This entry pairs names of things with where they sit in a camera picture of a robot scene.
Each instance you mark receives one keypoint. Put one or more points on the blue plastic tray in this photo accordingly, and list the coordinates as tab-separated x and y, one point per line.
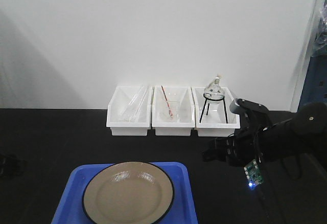
70	208

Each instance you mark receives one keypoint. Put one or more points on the beige plate with black rim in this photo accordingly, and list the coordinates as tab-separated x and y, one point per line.
128	192

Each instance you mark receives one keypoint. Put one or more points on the blue equipment at right edge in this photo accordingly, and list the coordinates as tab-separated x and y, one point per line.
314	87

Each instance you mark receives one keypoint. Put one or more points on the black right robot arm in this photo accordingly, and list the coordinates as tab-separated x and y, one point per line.
263	140

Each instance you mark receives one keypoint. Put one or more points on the black wire tripod stand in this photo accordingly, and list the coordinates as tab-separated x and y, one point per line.
205	107

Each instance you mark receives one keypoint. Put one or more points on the glass beaker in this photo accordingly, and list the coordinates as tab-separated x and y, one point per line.
163	111

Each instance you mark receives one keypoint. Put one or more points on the left white storage bin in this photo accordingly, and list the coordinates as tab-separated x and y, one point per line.
121	97

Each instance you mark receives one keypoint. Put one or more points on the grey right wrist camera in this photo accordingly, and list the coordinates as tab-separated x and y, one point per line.
236	107

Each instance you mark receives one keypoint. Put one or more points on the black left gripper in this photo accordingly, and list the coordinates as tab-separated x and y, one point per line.
12	166

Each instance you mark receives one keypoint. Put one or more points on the round glass flask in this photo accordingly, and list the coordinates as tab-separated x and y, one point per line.
214	93

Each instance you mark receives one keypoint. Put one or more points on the middle white storage bin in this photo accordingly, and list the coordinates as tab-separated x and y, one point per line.
186	120

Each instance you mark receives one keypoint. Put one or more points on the white storage bin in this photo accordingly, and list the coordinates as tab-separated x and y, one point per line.
213	124
186	120
121	97

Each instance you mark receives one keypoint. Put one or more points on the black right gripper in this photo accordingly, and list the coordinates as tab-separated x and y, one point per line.
236	151

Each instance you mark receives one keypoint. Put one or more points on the right white storage bin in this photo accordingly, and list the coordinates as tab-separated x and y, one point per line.
213	124

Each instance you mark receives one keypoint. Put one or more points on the clear glass tubes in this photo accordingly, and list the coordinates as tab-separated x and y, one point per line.
132	109

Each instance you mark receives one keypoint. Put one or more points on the green circuit board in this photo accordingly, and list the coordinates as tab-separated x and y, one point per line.
253	174

